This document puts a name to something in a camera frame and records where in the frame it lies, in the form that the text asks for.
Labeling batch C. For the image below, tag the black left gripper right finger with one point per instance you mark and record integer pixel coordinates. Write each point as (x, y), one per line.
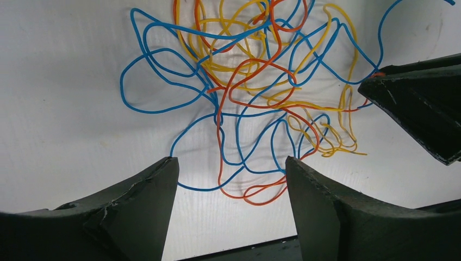
(335, 222)

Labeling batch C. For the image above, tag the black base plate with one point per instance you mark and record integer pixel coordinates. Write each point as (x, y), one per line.
(281, 249)

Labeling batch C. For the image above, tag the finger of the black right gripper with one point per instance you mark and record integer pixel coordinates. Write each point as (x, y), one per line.
(425, 103)
(447, 61)

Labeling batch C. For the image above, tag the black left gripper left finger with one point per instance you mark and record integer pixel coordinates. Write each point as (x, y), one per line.
(126, 221)

